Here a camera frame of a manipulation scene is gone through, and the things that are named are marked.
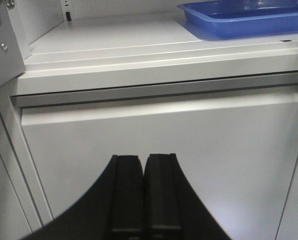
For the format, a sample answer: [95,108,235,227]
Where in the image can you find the blue plastic tray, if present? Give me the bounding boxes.
[177,0,298,39]

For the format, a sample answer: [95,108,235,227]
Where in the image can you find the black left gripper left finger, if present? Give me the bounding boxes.
[26,155,144,240]

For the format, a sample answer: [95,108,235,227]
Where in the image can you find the grey metal cabinet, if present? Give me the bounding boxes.
[0,0,298,240]

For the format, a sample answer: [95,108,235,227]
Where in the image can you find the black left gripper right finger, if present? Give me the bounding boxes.
[144,153,230,240]

